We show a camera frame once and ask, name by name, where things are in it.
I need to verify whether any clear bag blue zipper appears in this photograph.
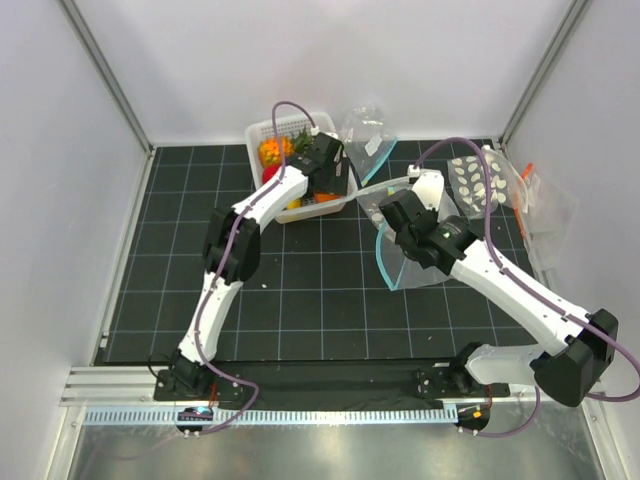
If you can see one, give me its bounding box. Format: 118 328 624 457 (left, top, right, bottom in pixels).
339 104 398 186

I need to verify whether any red toy apple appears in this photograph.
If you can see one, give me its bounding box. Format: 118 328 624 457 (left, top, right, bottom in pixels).
262 165 280 184

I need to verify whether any right aluminium frame post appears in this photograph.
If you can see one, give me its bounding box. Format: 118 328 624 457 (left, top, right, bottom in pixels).
500 0 592 150

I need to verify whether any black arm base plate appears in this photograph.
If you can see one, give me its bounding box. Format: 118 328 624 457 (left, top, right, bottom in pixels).
153 358 510 410

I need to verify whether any black grid cutting mat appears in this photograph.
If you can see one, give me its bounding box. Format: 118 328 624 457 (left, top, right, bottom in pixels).
95 144 531 365

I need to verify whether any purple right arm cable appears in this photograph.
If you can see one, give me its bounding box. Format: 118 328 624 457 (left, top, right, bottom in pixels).
408 137 640 437

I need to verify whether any yellow toy bell pepper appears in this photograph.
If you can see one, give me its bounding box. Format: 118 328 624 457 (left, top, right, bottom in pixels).
286 198 302 210

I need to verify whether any slotted grey cable duct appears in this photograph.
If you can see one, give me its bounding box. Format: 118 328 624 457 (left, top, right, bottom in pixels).
83 404 458 428

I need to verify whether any white plastic basket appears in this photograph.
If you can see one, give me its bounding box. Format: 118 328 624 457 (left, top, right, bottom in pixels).
245 111 358 224

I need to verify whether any aluminium frame post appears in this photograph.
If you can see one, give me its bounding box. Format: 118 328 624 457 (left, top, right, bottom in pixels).
57 0 153 155
500 0 592 150

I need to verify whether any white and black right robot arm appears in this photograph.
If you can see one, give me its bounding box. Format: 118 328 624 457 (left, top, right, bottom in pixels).
379 189 619 407

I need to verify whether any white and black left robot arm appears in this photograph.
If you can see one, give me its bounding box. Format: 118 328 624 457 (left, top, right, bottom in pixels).
157 132 350 400

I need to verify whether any clear bag orange zipper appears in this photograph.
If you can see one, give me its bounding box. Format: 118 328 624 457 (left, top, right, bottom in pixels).
514 163 578 272

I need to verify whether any left aluminium frame post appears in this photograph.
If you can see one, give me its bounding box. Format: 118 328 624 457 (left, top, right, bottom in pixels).
57 0 153 155

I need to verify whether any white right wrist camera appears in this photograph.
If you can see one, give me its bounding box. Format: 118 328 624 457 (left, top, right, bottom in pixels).
407 166 445 211

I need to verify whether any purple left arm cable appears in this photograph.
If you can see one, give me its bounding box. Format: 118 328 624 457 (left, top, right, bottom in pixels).
174 101 321 435

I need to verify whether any white polka dot zip bag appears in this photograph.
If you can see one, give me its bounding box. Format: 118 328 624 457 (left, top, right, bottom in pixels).
356 176 411 229

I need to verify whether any polka dot bag at right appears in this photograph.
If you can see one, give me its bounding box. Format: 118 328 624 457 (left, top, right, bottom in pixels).
447 146 529 220

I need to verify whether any clear zip bag teal zipper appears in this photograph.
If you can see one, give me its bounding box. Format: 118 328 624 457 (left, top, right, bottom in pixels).
375 210 447 291

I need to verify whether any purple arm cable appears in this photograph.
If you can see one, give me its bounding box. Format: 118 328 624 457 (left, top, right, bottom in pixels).
174 101 321 435
408 137 640 437

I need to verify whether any orange toy pineapple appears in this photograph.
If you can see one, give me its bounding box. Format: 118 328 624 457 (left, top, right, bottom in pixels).
257 137 295 168

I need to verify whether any toy orange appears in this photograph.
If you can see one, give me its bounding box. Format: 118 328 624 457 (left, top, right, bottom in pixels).
314 192 342 203

